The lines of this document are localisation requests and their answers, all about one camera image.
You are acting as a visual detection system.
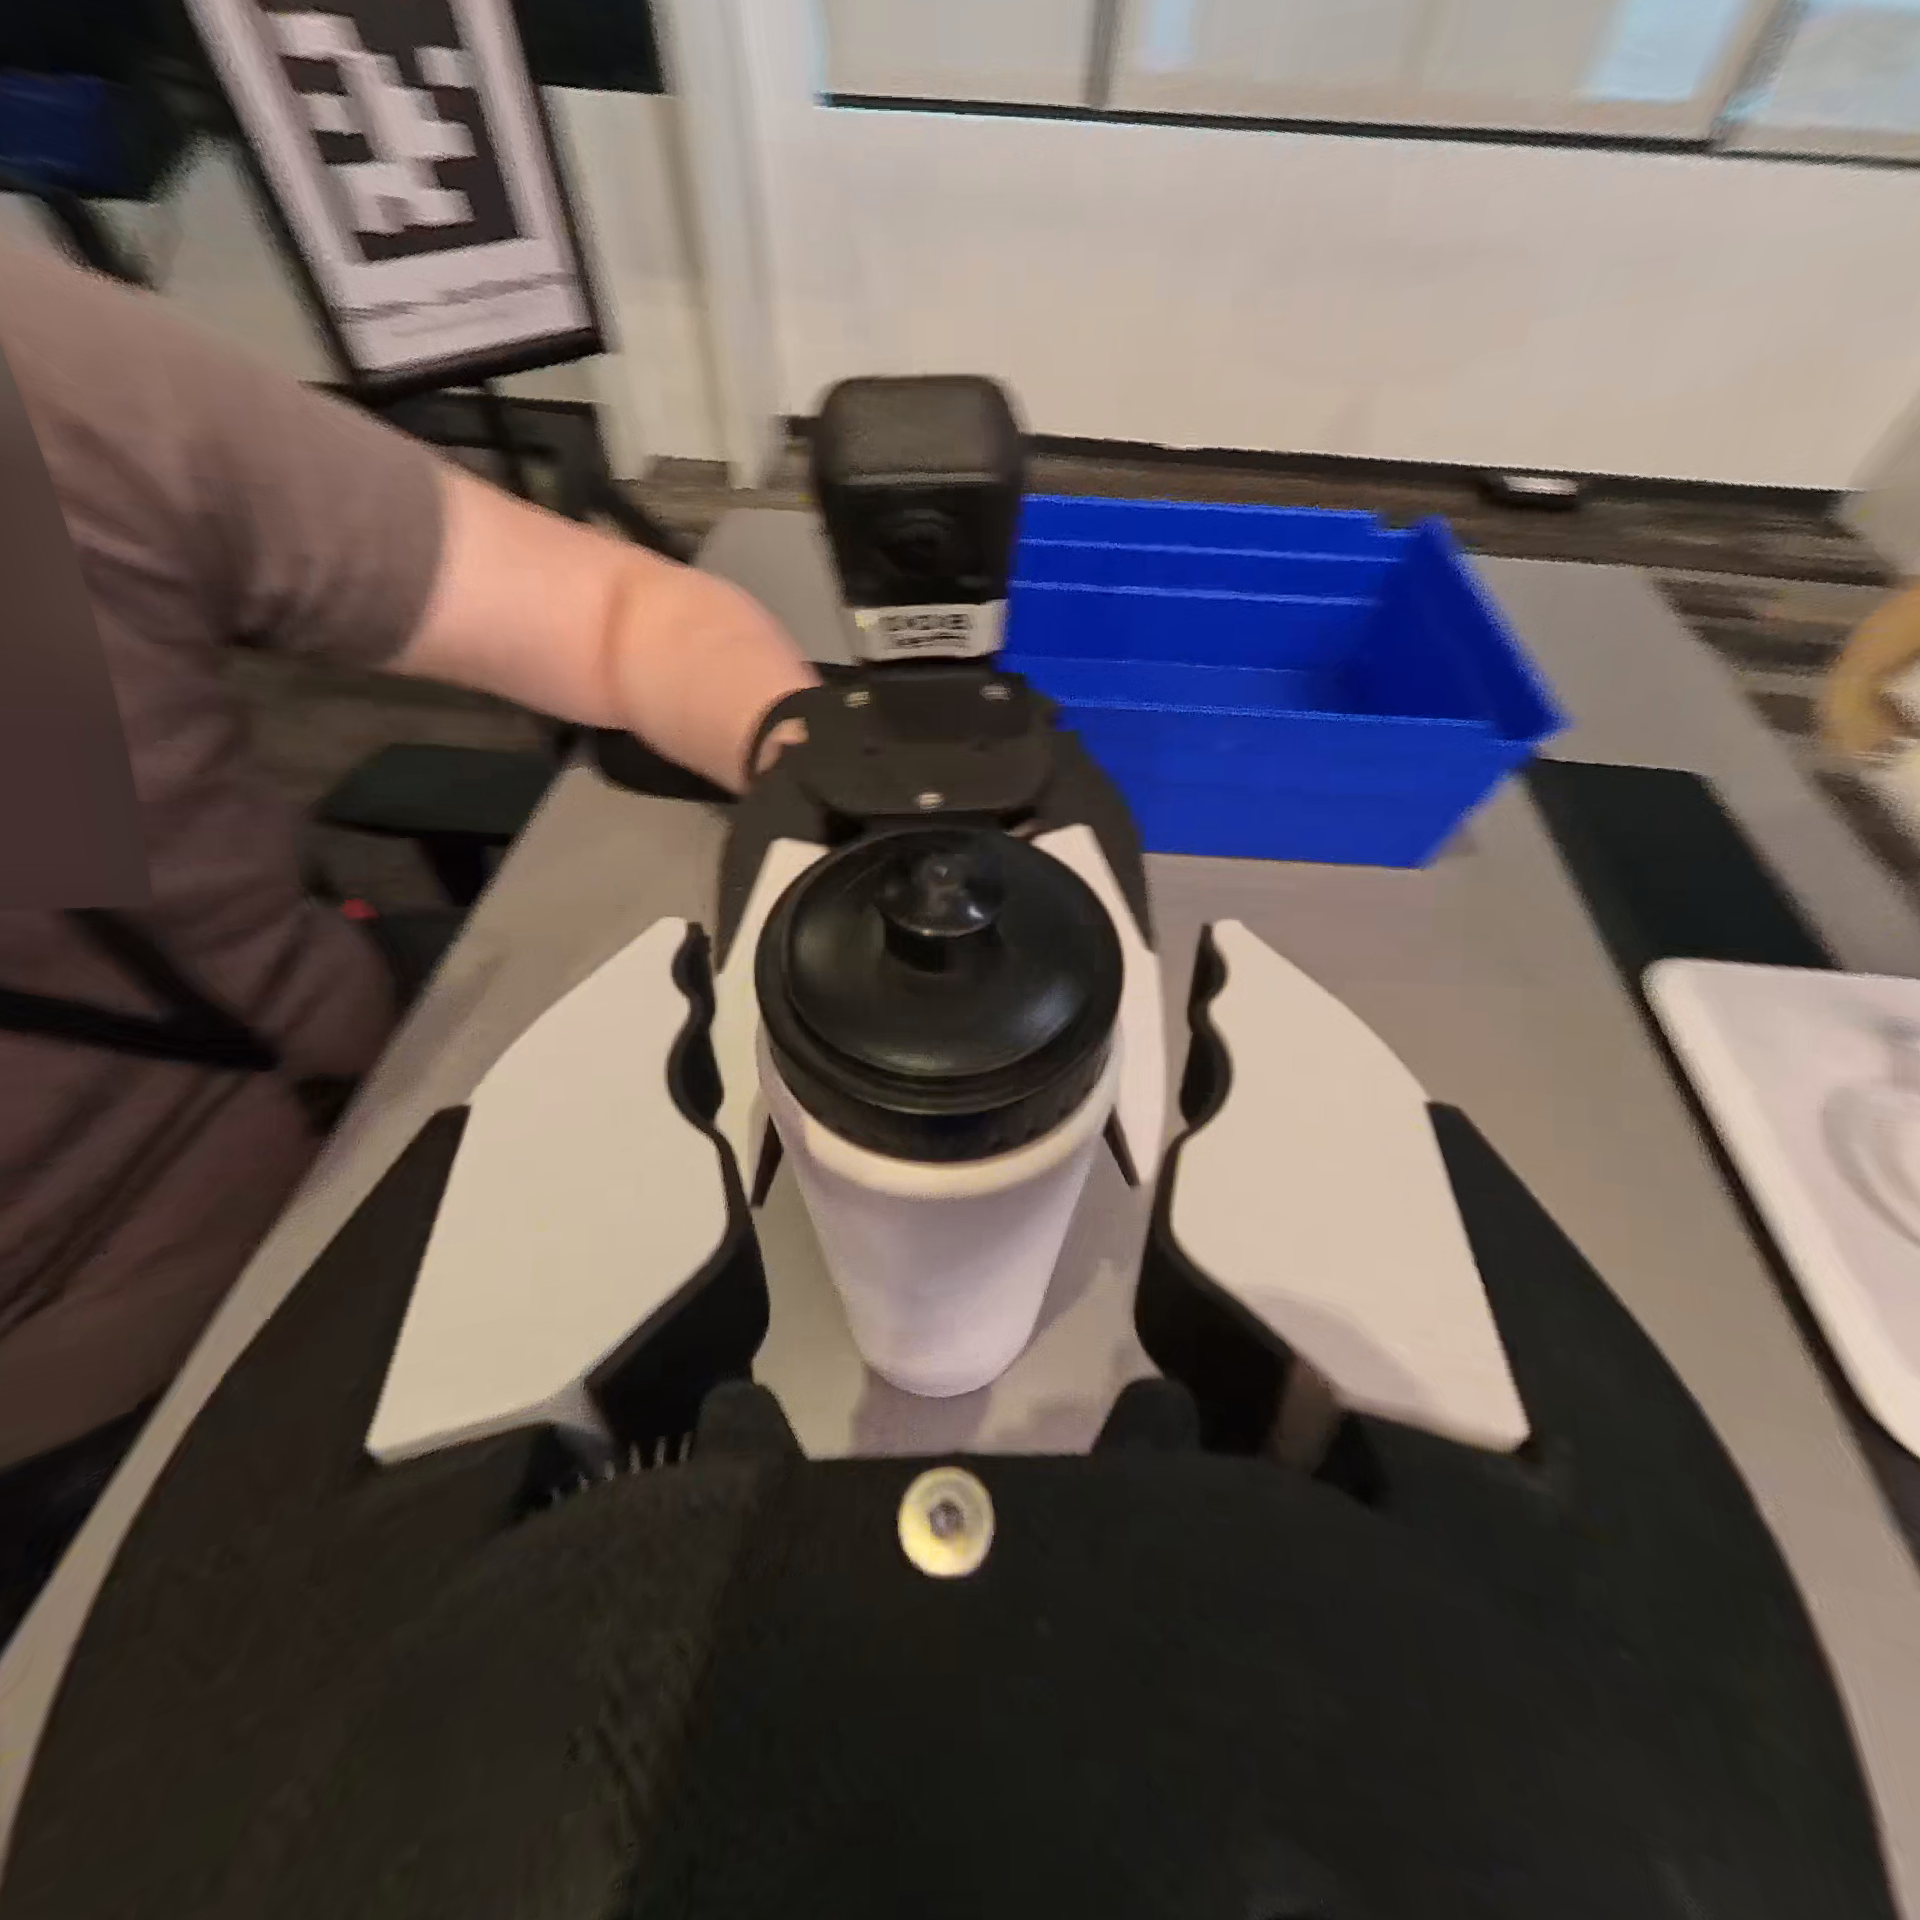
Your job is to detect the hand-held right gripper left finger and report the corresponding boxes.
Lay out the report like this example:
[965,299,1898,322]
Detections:
[363,918,775,1466]

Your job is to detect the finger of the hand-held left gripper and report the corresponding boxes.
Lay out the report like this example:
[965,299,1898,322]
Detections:
[717,837,828,1208]
[1035,823,1172,1191]

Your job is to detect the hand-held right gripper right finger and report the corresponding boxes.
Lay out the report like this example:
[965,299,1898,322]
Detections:
[1131,918,1532,1455]

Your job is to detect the black bottle lid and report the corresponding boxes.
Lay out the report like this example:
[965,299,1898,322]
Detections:
[752,828,1127,1164]

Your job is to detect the blue plastic storage bin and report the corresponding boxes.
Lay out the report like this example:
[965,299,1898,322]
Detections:
[996,495,1569,868]

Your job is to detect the white plastic bottle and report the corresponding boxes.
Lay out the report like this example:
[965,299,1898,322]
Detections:
[754,1035,1124,1400]

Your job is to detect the instruction sheet on stand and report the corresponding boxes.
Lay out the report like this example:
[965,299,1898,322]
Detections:
[1641,591,1920,1455]

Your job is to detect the black sign easel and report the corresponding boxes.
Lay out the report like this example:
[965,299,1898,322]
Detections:
[346,375,677,558]

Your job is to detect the black rectangular table pad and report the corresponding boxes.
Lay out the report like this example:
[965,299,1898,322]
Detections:
[1527,759,1840,970]

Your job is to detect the person's grey shirt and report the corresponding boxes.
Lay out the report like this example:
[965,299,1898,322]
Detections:
[0,240,452,1472]

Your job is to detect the black framed marker sign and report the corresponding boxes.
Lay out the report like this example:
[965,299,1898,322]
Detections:
[188,0,605,384]

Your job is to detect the black shoulder strap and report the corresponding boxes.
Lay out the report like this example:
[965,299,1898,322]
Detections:
[0,907,362,1134]

